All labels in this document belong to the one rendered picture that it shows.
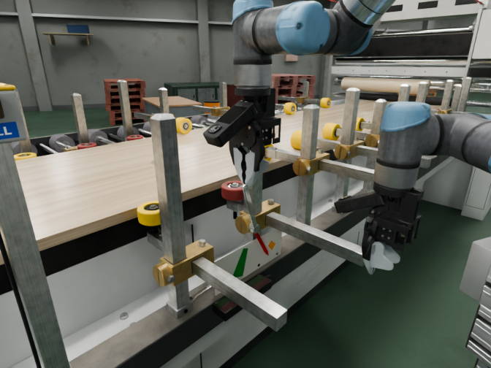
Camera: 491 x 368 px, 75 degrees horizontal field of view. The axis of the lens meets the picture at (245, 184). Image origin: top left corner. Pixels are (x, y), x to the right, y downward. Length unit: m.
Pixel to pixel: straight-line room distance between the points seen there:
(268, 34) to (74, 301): 0.74
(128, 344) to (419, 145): 0.68
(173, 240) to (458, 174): 2.98
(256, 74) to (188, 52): 10.17
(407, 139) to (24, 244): 0.63
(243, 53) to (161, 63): 10.03
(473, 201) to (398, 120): 2.73
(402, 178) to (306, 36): 0.30
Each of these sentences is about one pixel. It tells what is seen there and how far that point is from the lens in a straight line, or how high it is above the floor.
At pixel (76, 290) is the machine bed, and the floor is 0.73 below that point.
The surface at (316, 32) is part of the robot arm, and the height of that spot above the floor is 1.29.
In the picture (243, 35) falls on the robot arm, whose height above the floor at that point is 1.29.
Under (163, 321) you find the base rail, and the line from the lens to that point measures 0.81.
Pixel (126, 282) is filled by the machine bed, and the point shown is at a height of 0.69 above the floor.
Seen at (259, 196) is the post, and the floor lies 0.92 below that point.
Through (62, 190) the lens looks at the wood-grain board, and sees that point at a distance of 1.07.
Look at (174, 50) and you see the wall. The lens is 10.71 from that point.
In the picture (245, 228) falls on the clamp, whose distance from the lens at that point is 0.84.
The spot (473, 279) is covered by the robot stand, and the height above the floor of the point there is 0.94.
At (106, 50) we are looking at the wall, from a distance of 10.56.
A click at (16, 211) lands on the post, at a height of 1.05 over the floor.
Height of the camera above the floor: 1.25
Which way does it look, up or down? 21 degrees down
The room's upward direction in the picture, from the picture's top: straight up
